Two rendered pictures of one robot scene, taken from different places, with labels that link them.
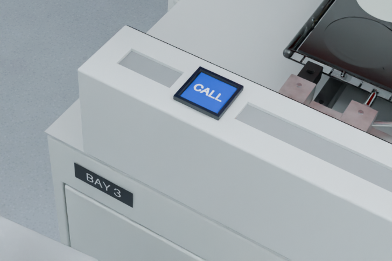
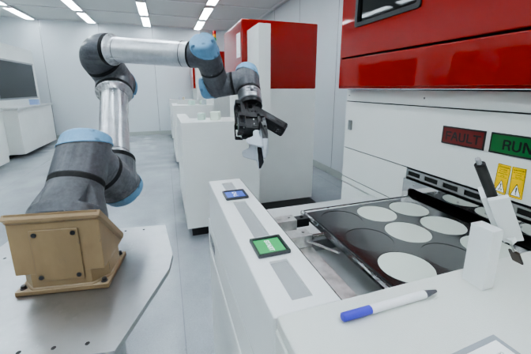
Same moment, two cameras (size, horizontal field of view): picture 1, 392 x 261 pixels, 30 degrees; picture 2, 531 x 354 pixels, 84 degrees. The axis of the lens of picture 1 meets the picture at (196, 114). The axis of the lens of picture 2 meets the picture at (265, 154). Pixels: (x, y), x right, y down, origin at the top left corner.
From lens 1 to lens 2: 0.64 m
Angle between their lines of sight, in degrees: 50
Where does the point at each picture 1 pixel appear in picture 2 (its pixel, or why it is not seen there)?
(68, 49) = not seen: hidden behind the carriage
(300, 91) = (286, 219)
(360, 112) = (302, 231)
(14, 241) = (159, 235)
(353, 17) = (348, 212)
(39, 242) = (164, 239)
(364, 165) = (258, 227)
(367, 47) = (340, 220)
